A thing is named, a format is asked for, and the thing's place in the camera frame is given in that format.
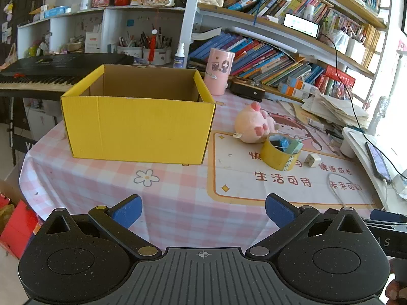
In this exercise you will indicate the white cubby shelf unit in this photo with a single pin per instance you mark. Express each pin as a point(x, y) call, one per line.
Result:
point(63, 25)

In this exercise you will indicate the bright screen clock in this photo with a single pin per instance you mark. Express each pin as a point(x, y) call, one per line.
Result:
point(300, 25)

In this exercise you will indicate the white charger plug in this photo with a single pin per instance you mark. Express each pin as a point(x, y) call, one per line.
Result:
point(311, 161)

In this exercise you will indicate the smartphone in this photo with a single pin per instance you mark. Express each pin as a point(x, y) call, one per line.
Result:
point(378, 162)

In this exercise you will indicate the cartoon girl desk mat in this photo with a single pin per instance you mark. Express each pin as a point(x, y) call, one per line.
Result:
point(241, 171)

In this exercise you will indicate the blue tissue pack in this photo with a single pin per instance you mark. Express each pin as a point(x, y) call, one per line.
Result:
point(57, 11)

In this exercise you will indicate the pink plush pig toy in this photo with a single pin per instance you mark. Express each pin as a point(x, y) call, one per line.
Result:
point(251, 124)

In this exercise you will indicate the row of leaning books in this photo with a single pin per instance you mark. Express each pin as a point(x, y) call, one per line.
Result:
point(254, 57)

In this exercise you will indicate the white spray bottle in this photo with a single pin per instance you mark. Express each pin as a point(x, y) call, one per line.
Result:
point(179, 57)

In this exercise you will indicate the black electronic keyboard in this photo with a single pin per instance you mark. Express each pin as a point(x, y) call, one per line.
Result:
point(47, 66)

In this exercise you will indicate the pink cartoon tumbler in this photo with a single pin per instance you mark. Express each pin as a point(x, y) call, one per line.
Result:
point(217, 70)

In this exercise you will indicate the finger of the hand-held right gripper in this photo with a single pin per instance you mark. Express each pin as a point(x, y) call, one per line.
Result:
point(386, 214)

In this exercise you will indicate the white pen cup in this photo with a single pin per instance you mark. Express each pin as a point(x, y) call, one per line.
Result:
point(157, 55)
point(129, 51)

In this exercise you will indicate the row of thin books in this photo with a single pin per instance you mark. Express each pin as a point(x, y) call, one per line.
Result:
point(305, 3)

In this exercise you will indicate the black cover book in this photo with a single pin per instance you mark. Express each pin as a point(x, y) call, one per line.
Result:
point(206, 34)

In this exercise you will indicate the yellow cardboard box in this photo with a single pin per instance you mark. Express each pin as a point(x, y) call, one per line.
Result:
point(136, 130)

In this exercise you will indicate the stack of papers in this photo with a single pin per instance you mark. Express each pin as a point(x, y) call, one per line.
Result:
point(337, 108)

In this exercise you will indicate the orange and blue small boxes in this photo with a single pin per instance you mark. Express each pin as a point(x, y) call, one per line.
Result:
point(297, 87)

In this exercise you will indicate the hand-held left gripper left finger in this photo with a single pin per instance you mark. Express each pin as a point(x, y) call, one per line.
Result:
point(128, 211)

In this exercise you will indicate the wooden bookshelf with white frame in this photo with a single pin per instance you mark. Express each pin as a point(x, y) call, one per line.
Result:
point(318, 43)

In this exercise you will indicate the red paper bag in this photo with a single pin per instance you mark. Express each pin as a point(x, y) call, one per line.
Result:
point(19, 225)

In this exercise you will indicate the white box with red label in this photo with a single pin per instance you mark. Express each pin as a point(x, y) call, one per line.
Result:
point(92, 41)

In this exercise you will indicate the red tassel ornament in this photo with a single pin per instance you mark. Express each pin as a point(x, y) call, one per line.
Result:
point(153, 46)

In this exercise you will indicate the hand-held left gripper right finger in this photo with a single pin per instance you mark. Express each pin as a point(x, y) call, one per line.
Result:
point(279, 211)

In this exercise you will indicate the yellow tape roll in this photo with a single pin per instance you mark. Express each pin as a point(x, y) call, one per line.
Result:
point(275, 159)

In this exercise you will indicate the person's right hand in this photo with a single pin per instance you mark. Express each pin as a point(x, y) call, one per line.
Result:
point(396, 292)

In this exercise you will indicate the red gift box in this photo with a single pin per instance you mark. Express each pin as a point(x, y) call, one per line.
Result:
point(337, 81)

